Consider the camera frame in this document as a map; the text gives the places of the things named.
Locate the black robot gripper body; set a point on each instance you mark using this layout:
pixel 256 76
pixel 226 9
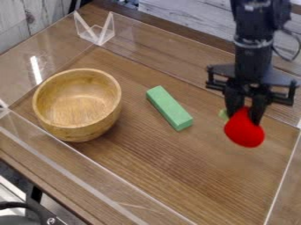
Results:
pixel 252 75

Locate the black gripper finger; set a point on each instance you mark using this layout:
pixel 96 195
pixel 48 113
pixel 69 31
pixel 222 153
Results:
pixel 259 103
pixel 234 100

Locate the red plush strawberry toy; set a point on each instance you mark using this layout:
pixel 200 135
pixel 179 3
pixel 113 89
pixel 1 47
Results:
pixel 240 130

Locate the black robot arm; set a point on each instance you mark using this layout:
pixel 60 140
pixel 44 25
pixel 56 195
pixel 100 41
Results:
pixel 259 18

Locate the green rectangular block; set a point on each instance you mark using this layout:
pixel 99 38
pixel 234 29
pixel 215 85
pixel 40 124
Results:
pixel 168 107

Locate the wooden bowl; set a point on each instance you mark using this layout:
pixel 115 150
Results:
pixel 77 103

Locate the black table leg clamp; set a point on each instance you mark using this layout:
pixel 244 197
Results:
pixel 46 218

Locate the clear acrylic tray wall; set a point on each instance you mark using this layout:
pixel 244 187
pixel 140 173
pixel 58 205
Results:
pixel 143 174

